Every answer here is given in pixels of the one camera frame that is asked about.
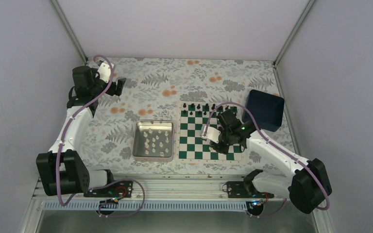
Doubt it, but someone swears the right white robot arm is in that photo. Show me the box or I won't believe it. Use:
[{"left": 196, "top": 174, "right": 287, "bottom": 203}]
[{"left": 201, "top": 109, "right": 332, "bottom": 214}]

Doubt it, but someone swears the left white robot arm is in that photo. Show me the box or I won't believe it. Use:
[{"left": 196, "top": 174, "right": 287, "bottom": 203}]
[{"left": 36, "top": 62, "right": 126, "bottom": 197}]

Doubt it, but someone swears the floral table mat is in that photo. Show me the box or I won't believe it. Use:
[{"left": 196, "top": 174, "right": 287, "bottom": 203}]
[{"left": 80, "top": 58, "right": 281, "bottom": 176}]

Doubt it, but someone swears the green white chessboard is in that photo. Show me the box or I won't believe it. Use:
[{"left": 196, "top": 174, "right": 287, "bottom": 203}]
[{"left": 175, "top": 101, "right": 246, "bottom": 165}]

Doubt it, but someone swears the dark blue box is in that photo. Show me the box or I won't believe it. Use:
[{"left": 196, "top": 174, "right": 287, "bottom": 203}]
[{"left": 245, "top": 89, "right": 285, "bottom": 132}]

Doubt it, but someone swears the metal tray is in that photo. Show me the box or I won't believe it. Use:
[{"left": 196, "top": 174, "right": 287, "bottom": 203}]
[{"left": 132, "top": 120, "right": 174, "bottom": 163}]

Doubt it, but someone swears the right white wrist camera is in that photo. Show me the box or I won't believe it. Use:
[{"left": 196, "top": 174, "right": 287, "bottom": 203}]
[{"left": 200, "top": 125, "right": 221, "bottom": 144}]

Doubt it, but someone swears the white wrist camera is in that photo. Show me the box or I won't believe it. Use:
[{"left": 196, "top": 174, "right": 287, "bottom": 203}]
[
  {"left": 97, "top": 61, "right": 113, "bottom": 83},
  {"left": 200, "top": 125, "right": 221, "bottom": 144}
]

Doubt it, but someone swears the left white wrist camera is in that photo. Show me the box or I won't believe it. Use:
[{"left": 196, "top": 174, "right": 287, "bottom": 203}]
[{"left": 97, "top": 61, "right": 113, "bottom": 83}]

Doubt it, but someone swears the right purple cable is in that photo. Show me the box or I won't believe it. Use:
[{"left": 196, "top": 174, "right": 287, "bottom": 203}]
[{"left": 204, "top": 102, "right": 331, "bottom": 218}]

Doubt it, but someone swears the purple cable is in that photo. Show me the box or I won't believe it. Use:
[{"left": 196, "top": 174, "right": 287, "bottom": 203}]
[
  {"left": 55, "top": 54, "right": 146, "bottom": 219},
  {"left": 204, "top": 102, "right": 331, "bottom": 218}
]

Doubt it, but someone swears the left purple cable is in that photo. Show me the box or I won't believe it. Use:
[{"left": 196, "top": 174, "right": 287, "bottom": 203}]
[{"left": 55, "top": 54, "right": 146, "bottom": 219}]

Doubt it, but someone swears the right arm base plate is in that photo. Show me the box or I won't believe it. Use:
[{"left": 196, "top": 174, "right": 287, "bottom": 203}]
[{"left": 221, "top": 181, "right": 274, "bottom": 199}]

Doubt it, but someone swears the aluminium frame rail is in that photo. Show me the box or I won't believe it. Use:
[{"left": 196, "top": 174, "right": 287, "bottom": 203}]
[{"left": 32, "top": 179, "right": 323, "bottom": 202}]

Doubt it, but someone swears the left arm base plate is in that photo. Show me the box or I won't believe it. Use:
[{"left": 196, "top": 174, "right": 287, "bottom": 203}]
[{"left": 84, "top": 180, "right": 133, "bottom": 199}]

